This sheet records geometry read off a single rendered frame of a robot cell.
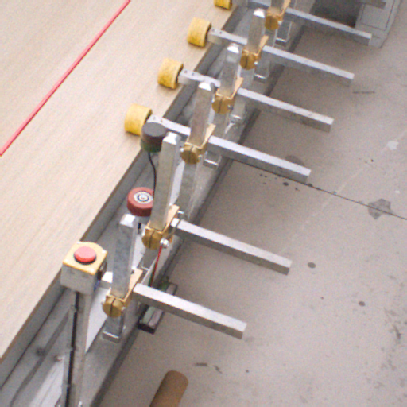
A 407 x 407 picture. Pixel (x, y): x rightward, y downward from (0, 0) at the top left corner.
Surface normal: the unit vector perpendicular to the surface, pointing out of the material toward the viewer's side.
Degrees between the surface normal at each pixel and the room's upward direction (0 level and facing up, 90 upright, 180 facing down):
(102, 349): 0
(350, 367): 0
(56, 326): 0
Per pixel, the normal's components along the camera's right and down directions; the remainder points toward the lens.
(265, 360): 0.15, -0.73
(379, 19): -0.33, 0.60
